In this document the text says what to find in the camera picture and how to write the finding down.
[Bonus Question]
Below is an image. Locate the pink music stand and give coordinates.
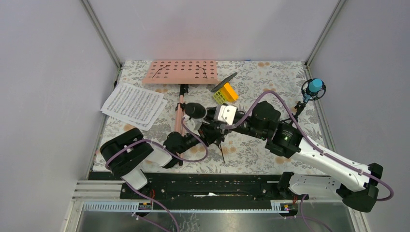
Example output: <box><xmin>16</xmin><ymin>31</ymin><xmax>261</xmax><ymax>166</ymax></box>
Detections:
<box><xmin>142</xmin><ymin>60</ymin><xmax>219</xmax><ymax>133</ymax></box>

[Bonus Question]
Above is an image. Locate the black microphone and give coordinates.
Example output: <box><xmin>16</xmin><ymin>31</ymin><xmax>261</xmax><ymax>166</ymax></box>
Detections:
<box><xmin>181</xmin><ymin>103</ymin><xmax>225</xmax><ymax>156</ymax></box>

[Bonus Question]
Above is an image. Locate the white slotted cable duct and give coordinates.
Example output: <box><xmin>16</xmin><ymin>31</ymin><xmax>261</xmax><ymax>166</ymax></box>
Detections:
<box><xmin>84</xmin><ymin>199</ymin><xmax>291</xmax><ymax>214</ymax></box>

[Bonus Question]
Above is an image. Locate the floral table cloth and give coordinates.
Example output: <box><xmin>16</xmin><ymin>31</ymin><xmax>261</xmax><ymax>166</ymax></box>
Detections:
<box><xmin>91</xmin><ymin>60</ymin><xmax>324</xmax><ymax>174</ymax></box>

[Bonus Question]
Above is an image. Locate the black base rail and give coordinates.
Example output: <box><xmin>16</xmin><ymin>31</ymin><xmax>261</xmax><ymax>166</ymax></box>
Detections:
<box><xmin>139</xmin><ymin>173</ymin><xmax>303</xmax><ymax>208</ymax></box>

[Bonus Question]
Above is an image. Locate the yellow toy block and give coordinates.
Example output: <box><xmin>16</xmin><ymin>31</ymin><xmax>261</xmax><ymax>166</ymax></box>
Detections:
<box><xmin>221</xmin><ymin>83</ymin><xmax>238</xmax><ymax>102</ymax></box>

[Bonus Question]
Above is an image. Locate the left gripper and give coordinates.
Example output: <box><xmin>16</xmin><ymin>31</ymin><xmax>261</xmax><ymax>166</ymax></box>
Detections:
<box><xmin>176</xmin><ymin>121</ymin><xmax>221</xmax><ymax>154</ymax></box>

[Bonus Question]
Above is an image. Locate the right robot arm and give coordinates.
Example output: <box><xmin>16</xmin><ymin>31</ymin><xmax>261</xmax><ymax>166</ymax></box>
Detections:
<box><xmin>204</xmin><ymin>101</ymin><xmax>383</xmax><ymax>213</ymax></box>

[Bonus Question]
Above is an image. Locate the sheet music page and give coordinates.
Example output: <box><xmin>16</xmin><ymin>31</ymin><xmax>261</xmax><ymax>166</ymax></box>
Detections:
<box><xmin>124</xmin><ymin>99</ymin><xmax>168</xmax><ymax>131</ymax></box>
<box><xmin>101</xmin><ymin>83</ymin><xmax>163</xmax><ymax>124</ymax></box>

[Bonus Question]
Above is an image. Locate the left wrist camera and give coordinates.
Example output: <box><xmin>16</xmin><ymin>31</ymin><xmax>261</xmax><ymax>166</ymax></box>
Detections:
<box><xmin>184</xmin><ymin>118</ymin><xmax>202</xmax><ymax>135</ymax></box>

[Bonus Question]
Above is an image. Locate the blue microphone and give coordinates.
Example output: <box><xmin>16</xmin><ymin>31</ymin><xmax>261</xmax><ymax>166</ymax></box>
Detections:
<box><xmin>280</xmin><ymin>78</ymin><xmax>326</xmax><ymax>125</ymax></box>

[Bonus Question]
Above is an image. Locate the green toy grid piece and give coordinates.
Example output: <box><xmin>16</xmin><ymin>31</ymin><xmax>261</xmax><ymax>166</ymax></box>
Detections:
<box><xmin>213</xmin><ymin>89</ymin><xmax>228</xmax><ymax>104</ymax></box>

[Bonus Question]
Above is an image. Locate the black left page holder wire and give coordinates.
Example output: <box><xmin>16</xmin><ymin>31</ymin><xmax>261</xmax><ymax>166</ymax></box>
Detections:
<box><xmin>151</xmin><ymin>65</ymin><xmax>171</xmax><ymax>79</ymax></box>

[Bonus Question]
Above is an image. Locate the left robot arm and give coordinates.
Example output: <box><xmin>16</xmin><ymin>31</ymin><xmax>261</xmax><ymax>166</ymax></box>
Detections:
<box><xmin>100</xmin><ymin>125</ymin><xmax>225</xmax><ymax>199</ymax></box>

